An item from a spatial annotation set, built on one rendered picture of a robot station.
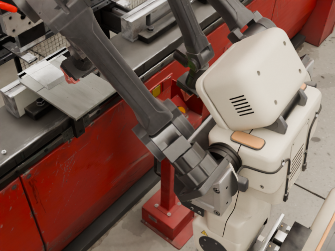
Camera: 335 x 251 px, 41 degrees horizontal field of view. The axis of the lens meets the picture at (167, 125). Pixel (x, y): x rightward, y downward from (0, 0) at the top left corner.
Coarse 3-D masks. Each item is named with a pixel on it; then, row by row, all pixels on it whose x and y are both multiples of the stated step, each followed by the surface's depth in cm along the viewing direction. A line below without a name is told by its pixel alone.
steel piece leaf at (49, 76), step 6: (48, 66) 147; (54, 66) 147; (36, 72) 145; (42, 72) 145; (48, 72) 145; (54, 72) 145; (60, 72) 145; (36, 78) 143; (42, 78) 143; (48, 78) 143; (54, 78) 143; (60, 78) 140; (42, 84) 141; (48, 84) 138; (54, 84) 140
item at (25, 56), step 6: (0, 36) 153; (6, 36) 155; (0, 42) 153; (6, 42) 155; (12, 42) 155; (0, 48) 155; (6, 48) 153; (12, 48) 153; (18, 48) 153; (18, 54) 151; (24, 54) 151; (30, 54) 151; (24, 60) 149; (30, 60) 148
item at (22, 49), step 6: (42, 24) 139; (30, 30) 137; (36, 30) 139; (42, 30) 141; (18, 36) 134; (24, 36) 136; (30, 36) 138; (36, 36) 140; (42, 36) 143; (18, 42) 136; (24, 42) 137; (30, 42) 139; (36, 42) 142; (24, 48) 139
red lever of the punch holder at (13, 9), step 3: (0, 3) 115; (3, 3) 116; (6, 3) 117; (0, 6) 116; (3, 6) 116; (6, 6) 117; (9, 6) 118; (12, 6) 119; (6, 9) 118; (9, 9) 118; (12, 9) 119; (15, 9) 120; (18, 9) 121; (18, 12) 122; (21, 12) 122; (24, 15) 123
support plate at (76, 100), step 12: (60, 60) 150; (24, 84) 141; (36, 84) 141; (60, 84) 141; (72, 84) 141; (84, 84) 141; (96, 84) 141; (108, 84) 142; (48, 96) 137; (60, 96) 137; (72, 96) 137; (84, 96) 137; (96, 96) 138; (108, 96) 138; (60, 108) 134; (72, 108) 134; (84, 108) 134
